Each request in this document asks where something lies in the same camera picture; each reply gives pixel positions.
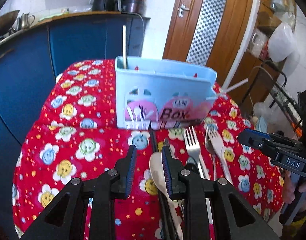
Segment black air fryer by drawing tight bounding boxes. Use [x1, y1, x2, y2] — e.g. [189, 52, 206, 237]
[92, 0, 121, 12]

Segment metal wok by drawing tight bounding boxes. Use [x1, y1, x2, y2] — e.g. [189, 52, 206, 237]
[0, 10, 20, 37]

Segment beige plastic fork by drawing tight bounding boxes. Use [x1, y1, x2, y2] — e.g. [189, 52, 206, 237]
[205, 126, 234, 186]

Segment white plastic bag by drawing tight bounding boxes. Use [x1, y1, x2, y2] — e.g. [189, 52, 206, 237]
[268, 22, 301, 63]

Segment white chopstick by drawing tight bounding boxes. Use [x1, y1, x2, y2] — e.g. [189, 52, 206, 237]
[219, 78, 249, 96]

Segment gas stove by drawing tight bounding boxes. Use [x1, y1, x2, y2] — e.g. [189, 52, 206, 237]
[0, 30, 20, 47]

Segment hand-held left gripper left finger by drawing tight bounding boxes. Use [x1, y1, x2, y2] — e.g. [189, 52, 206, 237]
[19, 145, 138, 240]

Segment wooden shelf unit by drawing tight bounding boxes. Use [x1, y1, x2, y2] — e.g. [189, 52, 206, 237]
[243, 0, 297, 105]

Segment red floral tablecloth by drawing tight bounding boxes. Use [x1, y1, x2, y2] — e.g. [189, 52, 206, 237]
[12, 59, 286, 240]

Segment metal kettle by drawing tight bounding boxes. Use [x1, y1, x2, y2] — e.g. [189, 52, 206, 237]
[17, 13, 36, 30]

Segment beige plastic spoon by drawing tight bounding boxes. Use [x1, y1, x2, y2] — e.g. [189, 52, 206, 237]
[149, 152, 183, 240]

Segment wooden door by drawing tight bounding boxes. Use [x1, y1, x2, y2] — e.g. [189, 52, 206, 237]
[163, 0, 256, 88]

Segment green cloth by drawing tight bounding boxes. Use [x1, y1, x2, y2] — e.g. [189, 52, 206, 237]
[38, 13, 61, 21]

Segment blue kitchen cabinet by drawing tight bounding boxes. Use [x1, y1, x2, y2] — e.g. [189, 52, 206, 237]
[0, 11, 151, 155]

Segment stacked pots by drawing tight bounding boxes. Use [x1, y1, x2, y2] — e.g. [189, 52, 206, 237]
[121, 0, 146, 15]

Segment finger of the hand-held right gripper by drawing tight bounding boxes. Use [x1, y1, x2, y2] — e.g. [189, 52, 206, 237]
[237, 128, 277, 155]
[268, 132, 305, 153]

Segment metal door handle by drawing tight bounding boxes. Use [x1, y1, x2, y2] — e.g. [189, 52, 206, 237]
[178, 4, 190, 18]

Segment beige chopstick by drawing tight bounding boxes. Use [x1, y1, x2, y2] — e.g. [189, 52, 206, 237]
[122, 25, 128, 69]

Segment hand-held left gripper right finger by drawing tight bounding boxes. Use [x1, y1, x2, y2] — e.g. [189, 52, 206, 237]
[161, 145, 281, 240]

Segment metal fork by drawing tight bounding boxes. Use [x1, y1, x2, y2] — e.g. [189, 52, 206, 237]
[183, 126, 211, 180]

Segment black metal cart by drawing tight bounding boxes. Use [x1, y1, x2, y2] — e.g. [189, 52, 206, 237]
[243, 60, 303, 140]

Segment light blue utensil box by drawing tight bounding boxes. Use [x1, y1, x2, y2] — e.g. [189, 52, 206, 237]
[115, 56, 218, 130]

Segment metal spoon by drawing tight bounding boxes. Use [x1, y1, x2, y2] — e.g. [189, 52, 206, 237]
[205, 134, 217, 180]

